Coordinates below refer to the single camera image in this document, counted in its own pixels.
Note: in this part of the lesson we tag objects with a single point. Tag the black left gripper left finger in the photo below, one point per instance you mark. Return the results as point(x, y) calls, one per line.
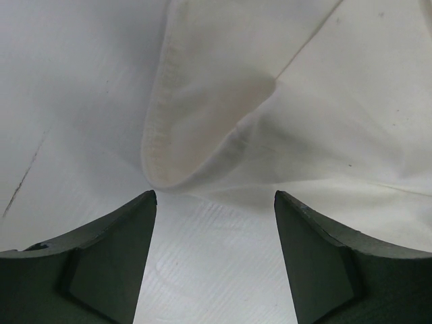
point(92, 274)

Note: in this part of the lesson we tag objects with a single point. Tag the cream white t shirt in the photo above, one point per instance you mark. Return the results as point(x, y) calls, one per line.
point(329, 101)

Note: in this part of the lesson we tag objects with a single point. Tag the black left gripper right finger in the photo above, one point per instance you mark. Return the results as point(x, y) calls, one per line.
point(340, 275)

